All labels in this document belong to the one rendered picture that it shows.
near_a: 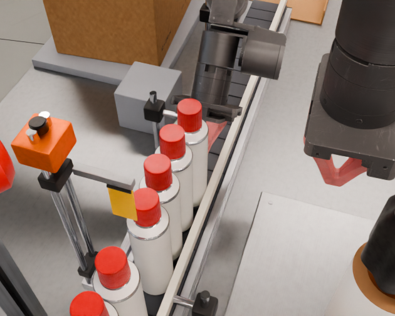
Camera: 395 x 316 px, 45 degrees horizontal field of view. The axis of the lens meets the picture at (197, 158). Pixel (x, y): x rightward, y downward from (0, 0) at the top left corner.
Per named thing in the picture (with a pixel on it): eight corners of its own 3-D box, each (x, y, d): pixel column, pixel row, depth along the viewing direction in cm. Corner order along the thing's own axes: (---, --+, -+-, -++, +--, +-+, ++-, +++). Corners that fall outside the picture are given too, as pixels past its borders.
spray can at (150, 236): (168, 300, 67) (160, 222, 52) (133, 292, 68) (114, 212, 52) (179, 268, 71) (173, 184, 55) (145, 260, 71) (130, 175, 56)
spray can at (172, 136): (185, 239, 74) (182, 153, 58) (155, 227, 75) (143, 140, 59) (199, 213, 77) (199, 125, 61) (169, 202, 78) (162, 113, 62)
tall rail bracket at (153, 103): (185, 170, 89) (183, 106, 76) (148, 161, 90) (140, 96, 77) (191, 158, 91) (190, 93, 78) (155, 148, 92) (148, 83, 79)
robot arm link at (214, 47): (206, 25, 75) (201, 21, 70) (249, 33, 75) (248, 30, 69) (198, 69, 77) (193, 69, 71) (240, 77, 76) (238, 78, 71)
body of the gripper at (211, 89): (234, 121, 71) (244, 71, 69) (168, 107, 73) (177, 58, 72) (241, 118, 77) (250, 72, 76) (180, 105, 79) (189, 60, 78)
